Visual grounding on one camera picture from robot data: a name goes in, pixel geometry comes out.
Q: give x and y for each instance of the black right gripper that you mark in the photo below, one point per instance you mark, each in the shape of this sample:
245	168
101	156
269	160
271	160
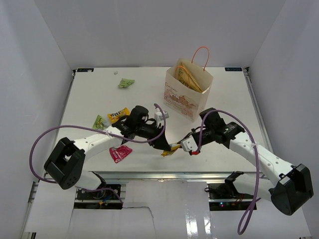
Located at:
187	136

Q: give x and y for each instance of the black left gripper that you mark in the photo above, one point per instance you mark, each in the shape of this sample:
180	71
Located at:
161	144

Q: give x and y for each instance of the yellow snack bar wrapper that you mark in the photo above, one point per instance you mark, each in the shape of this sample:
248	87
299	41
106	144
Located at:
173	148

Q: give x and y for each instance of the red candy packet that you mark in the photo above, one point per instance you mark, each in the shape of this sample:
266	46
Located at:
118	154

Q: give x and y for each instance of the yellow M&M's packet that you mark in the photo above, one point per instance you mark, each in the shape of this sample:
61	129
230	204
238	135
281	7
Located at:
113	117

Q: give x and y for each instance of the yellow chips bag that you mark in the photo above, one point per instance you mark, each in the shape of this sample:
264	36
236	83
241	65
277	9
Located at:
186	78

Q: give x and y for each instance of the green triangular snack packet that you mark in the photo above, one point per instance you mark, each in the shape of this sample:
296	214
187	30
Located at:
100	123

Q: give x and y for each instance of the light green snack packet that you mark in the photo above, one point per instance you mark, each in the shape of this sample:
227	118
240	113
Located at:
125	83

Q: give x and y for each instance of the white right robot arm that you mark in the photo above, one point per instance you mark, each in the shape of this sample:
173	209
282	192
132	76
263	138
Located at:
287	186

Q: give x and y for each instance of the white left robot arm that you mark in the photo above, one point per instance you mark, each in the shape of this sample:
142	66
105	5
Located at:
66	161

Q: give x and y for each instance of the blue label right corner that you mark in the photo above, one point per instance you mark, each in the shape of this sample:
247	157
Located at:
233	69

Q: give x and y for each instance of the blue label corner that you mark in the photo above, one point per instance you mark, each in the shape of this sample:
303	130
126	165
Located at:
233	69
85	70

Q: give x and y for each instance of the blue label left corner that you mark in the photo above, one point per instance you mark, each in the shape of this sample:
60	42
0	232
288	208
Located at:
85	70

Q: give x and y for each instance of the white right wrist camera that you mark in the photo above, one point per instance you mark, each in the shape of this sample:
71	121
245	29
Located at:
189	145

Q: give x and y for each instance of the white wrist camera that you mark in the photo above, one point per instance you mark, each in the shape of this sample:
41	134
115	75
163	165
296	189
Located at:
159	117
189	145

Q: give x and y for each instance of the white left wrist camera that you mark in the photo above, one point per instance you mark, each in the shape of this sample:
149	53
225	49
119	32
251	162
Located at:
159	117

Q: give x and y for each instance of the paper bag with orange handles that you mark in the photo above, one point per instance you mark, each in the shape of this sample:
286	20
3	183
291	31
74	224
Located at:
180	98

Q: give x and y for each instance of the aluminium table frame rail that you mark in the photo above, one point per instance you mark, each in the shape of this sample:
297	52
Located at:
125	176

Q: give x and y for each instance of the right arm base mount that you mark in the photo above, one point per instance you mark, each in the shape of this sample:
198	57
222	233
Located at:
221	199

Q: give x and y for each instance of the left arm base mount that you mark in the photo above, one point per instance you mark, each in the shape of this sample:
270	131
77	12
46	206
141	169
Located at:
104	200

